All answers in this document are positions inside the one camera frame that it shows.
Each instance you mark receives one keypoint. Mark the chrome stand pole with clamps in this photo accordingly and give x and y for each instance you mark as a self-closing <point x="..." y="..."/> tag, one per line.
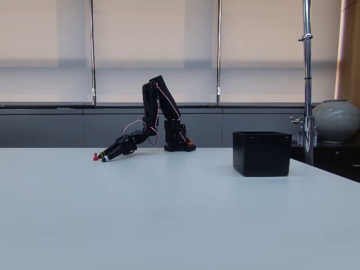
<point x="308" y="84"/>

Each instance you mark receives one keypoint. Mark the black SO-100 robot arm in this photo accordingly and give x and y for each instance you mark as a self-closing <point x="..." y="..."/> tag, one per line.
<point x="166" y="101"/>

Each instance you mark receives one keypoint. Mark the dark sideboard cabinet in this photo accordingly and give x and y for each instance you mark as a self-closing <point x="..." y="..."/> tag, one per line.
<point x="337" y="160"/>

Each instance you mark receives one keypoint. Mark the small red object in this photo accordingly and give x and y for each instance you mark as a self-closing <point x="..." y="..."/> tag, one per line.
<point x="95" y="157"/>

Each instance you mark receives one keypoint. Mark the metal window mullion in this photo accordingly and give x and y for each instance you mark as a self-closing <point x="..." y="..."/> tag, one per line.
<point x="219" y="56"/>
<point x="92" y="56"/>

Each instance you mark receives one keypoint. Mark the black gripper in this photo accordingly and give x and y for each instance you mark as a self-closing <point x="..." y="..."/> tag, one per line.
<point x="121" y="147"/>

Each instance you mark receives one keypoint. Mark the clear plastic water bottle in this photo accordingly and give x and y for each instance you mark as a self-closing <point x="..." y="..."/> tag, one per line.
<point x="315" y="136"/>
<point x="300" y="136"/>

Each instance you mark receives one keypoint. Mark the grey-green round ceramic vase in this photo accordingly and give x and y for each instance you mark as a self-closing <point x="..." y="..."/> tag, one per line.
<point x="336" y="121"/>

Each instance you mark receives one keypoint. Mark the black open box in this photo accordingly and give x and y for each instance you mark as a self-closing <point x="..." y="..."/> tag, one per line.
<point x="261" y="154"/>

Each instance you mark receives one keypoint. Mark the beige roller window blind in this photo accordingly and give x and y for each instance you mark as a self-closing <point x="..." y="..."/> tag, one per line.
<point x="154" y="42"/>
<point x="261" y="42"/>
<point x="42" y="42"/>

